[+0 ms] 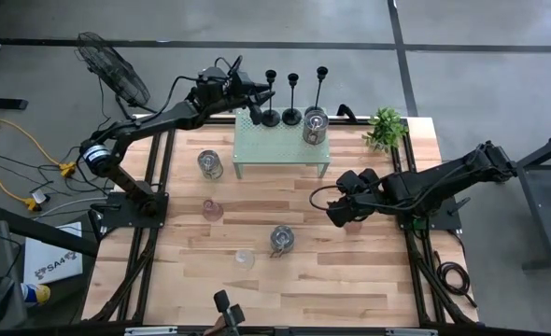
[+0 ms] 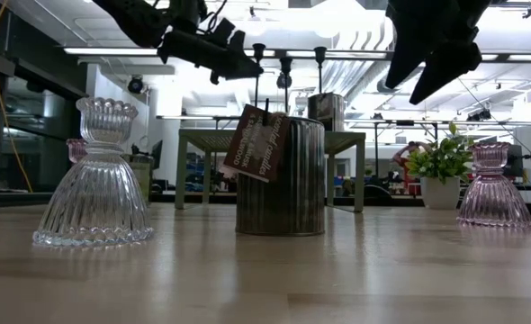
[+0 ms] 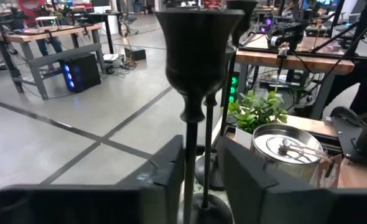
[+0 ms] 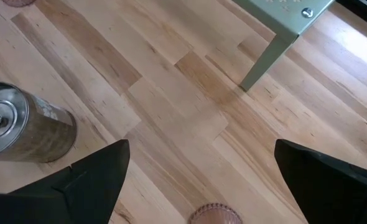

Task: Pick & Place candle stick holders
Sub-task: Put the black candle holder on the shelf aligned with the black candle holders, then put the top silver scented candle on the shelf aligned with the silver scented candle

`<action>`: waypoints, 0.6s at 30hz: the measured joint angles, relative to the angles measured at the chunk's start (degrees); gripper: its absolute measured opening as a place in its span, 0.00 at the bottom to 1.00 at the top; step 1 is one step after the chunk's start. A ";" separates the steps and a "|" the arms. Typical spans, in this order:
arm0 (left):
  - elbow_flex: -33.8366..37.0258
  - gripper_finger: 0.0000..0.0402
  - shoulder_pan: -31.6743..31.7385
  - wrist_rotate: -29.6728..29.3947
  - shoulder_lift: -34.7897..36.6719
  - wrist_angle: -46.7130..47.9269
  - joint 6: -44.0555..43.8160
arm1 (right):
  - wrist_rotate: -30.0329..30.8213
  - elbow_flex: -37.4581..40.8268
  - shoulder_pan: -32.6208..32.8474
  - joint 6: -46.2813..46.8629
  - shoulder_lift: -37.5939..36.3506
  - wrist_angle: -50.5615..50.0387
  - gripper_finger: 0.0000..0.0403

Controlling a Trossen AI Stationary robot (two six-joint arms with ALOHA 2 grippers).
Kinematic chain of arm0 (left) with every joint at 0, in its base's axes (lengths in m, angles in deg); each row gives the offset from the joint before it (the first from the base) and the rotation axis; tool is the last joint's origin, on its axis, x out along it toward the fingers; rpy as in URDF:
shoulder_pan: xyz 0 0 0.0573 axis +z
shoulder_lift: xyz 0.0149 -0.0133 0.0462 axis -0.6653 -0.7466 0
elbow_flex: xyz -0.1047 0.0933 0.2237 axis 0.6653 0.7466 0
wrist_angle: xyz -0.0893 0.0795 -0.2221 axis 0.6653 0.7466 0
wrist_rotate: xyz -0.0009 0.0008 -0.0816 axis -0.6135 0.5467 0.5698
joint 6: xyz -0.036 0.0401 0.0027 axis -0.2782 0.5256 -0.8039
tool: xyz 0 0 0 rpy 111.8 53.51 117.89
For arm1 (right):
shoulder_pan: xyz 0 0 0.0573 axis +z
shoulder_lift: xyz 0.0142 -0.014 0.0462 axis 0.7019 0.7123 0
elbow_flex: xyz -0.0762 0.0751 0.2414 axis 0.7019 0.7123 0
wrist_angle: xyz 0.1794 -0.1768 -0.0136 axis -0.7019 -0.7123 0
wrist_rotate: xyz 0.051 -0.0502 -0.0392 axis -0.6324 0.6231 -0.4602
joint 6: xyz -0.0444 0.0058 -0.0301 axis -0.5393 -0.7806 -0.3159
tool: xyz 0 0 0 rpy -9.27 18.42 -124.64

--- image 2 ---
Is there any pink ribbed glass candle holder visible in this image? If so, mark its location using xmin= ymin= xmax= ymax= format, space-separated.
xmin=65 ymin=138 xmax=89 ymax=166
xmin=455 ymin=141 xmax=531 ymax=230

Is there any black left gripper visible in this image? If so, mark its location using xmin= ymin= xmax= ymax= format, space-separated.
xmin=157 ymin=17 xmax=265 ymax=86

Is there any black monitor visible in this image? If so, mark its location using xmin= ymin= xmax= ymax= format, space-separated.
xmin=150 ymin=139 xmax=165 ymax=171

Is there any black aluminium table frame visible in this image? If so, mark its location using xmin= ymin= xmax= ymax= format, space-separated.
xmin=0 ymin=191 xmax=531 ymax=218

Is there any yellow cable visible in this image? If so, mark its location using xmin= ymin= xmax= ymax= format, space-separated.
xmin=0 ymin=0 xmax=35 ymax=194

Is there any long ceiling light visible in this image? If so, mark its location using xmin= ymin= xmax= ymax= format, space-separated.
xmin=62 ymin=47 xmax=158 ymax=57

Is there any glass jar table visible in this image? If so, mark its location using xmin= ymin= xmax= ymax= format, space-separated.
xmin=222 ymin=98 xmax=327 ymax=237

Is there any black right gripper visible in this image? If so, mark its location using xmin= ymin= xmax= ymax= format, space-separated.
xmin=383 ymin=0 xmax=491 ymax=106

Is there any black metal candlestick holder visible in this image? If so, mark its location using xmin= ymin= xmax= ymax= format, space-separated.
xmin=251 ymin=42 xmax=266 ymax=109
xmin=313 ymin=46 xmax=329 ymax=95
xmin=279 ymin=56 xmax=293 ymax=114

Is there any clear ribbed glass candle holder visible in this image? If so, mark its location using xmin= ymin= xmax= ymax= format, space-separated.
xmin=32 ymin=96 xmax=155 ymax=248

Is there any person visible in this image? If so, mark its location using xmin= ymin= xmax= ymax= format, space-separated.
xmin=391 ymin=140 xmax=428 ymax=197

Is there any green perforated metal shelf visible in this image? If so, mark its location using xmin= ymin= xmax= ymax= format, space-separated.
xmin=174 ymin=129 xmax=367 ymax=213

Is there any green artificial potted plant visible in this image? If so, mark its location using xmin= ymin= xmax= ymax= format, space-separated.
xmin=403 ymin=121 xmax=476 ymax=211

